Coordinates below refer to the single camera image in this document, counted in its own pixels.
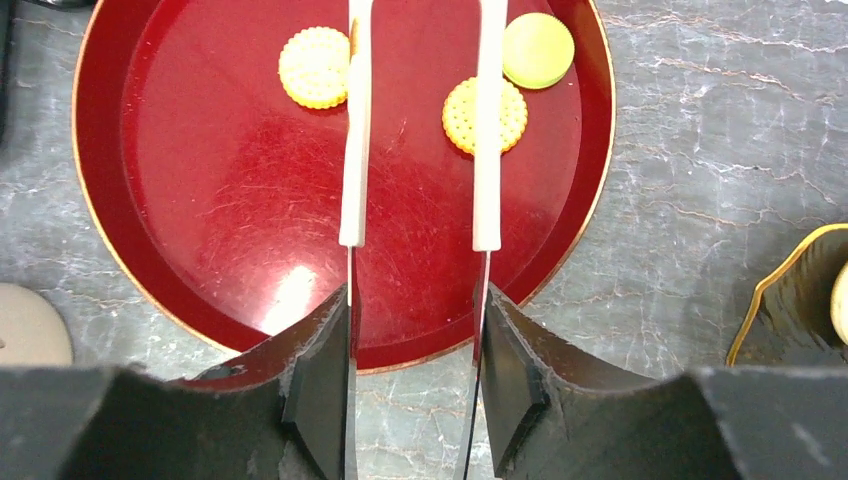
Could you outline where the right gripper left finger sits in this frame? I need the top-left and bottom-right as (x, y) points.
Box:
(1, 286), (352, 479)

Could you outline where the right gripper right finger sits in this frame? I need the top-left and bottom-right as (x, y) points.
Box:
(482, 287), (847, 479)

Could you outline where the orange fruit tart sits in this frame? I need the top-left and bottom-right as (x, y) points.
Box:
(830, 263), (848, 345)

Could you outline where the pink beige mug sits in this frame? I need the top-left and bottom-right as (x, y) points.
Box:
(1, 283), (73, 367)

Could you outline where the red round tray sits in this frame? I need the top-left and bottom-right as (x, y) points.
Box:
(72, 1), (615, 372)

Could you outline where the green macaron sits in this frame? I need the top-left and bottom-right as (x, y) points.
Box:
(503, 12), (576, 90)

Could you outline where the orange macaron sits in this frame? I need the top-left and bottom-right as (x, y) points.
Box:
(441, 76), (529, 154)
(278, 26), (350, 109)

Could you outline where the three-tier gold dessert stand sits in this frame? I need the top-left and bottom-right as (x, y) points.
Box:
(725, 223), (847, 367)

